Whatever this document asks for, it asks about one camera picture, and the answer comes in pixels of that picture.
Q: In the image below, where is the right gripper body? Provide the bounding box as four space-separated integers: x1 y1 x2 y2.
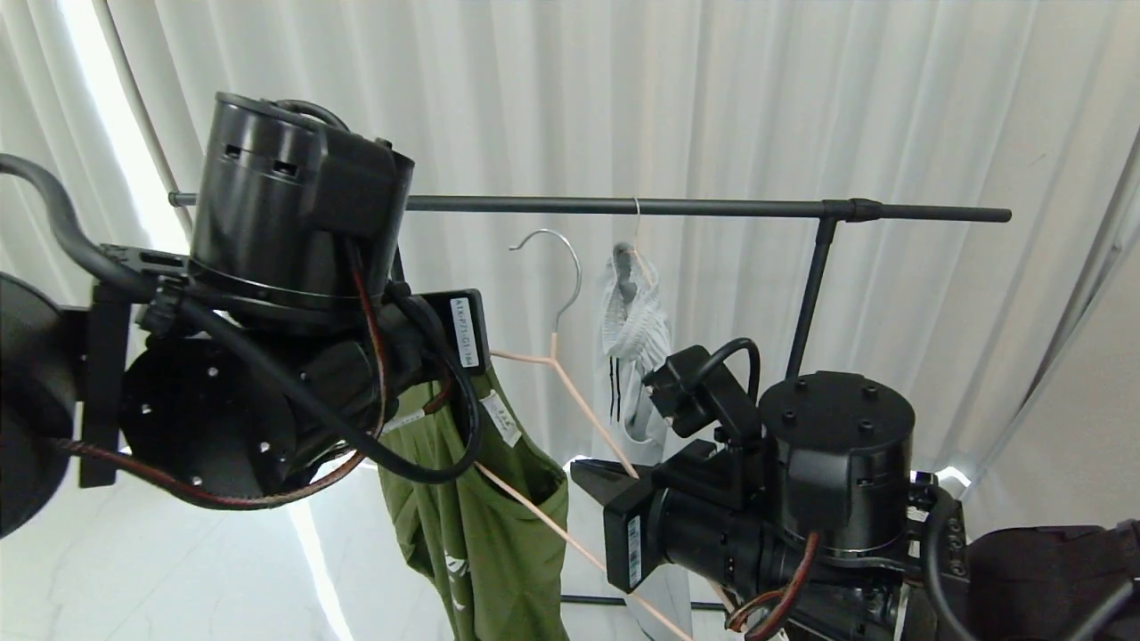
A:
602 439 807 596

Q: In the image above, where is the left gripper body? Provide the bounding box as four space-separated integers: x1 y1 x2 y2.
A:
298 288 491 446

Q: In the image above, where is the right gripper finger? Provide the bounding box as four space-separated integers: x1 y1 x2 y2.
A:
568 458 657 510

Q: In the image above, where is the green garment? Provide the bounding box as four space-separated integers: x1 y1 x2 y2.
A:
377 363 571 641

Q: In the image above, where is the pink clothes hanger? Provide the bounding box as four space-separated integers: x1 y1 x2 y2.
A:
475 229 740 641
626 198 660 288

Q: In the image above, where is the black clothes rack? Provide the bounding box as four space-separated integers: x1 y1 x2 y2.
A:
167 190 1014 613

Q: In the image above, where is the white curtain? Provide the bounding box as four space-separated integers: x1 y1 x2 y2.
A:
0 0 152 308
94 0 1140 486

